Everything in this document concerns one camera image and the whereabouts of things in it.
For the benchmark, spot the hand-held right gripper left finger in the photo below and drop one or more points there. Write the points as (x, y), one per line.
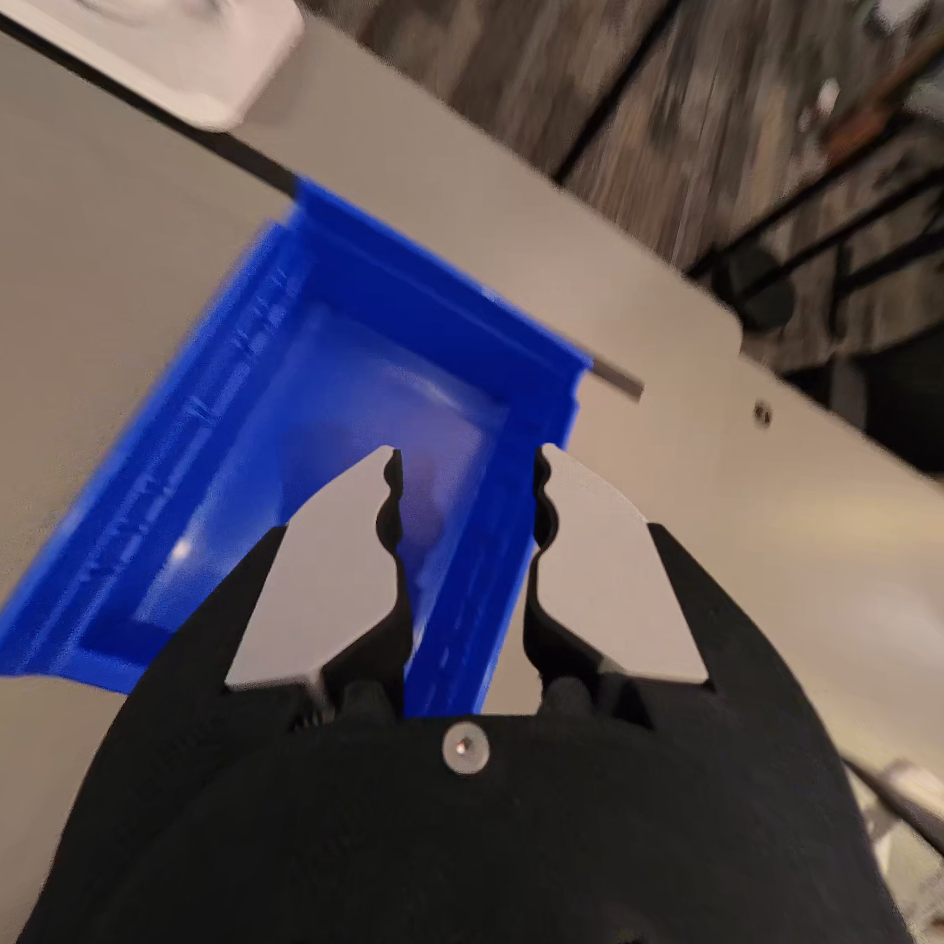
(324, 590)

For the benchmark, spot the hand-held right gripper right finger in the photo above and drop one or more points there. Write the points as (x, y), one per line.
(612, 590)

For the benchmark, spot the blue plastic bin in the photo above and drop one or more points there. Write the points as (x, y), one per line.
(332, 295)

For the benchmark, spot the black round-top pole stand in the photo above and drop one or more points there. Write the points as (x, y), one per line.
(759, 291)

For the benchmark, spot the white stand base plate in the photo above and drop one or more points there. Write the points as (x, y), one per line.
(184, 51)

